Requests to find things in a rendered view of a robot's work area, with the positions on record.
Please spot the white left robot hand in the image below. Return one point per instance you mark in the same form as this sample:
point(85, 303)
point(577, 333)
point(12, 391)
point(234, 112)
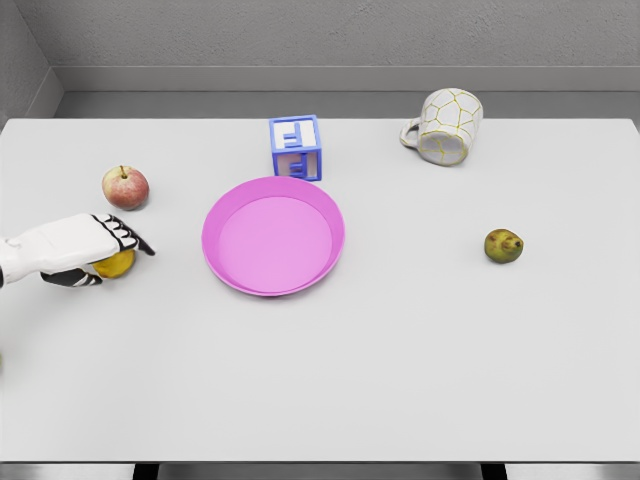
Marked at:
point(70, 240)

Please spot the blue white letter block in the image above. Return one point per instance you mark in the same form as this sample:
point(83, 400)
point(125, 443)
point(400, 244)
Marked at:
point(295, 148)

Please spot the red apple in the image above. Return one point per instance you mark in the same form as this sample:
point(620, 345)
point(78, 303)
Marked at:
point(125, 188)

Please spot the pink round plate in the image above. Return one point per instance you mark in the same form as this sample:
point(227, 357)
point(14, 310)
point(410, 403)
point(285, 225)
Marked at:
point(274, 236)

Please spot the white mug with yellow lines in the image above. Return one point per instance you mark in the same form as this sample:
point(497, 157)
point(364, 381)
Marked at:
point(445, 127)

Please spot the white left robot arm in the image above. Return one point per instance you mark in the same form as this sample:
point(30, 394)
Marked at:
point(10, 260)

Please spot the green brown pear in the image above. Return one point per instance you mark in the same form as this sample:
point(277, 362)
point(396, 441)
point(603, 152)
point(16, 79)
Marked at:
point(502, 245)

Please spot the yellow lemon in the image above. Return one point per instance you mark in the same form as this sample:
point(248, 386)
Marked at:
point(117, 265)

